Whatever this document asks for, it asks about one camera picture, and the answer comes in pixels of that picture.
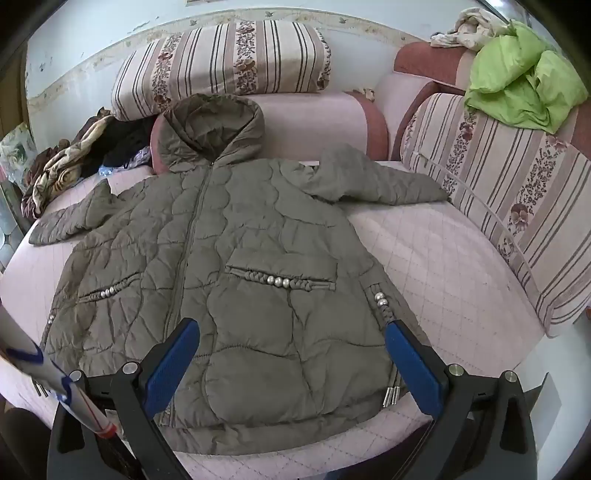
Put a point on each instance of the brown floral blanket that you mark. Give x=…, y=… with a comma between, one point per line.
x=55, y=166

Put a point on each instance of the striped floral back cushion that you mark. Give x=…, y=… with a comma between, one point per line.
x=512, y=184

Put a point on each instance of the floral printed bag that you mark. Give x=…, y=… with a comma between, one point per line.
x=16, y=152

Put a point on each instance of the purple patterned cloth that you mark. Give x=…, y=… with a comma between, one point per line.
x=138, y=160

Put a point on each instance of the black cloth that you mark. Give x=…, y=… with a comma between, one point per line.
x=127, y=143

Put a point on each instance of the cream crumpled cloth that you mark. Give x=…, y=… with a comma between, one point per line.
x=466, y=30

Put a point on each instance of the small blue packet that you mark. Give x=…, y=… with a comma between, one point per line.
x=105, y=171

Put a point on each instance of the lime green cloth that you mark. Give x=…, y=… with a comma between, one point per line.
x=521, y=78

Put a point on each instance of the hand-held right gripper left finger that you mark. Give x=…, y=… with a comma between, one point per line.
x=170, y=369

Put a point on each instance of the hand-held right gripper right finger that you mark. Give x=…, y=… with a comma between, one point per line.
x=413, y=369

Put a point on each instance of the striped floral long cushion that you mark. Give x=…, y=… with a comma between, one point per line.
x=221, y=64

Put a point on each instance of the olive quilted hooded jacket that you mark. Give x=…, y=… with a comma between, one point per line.
x=249, y=258

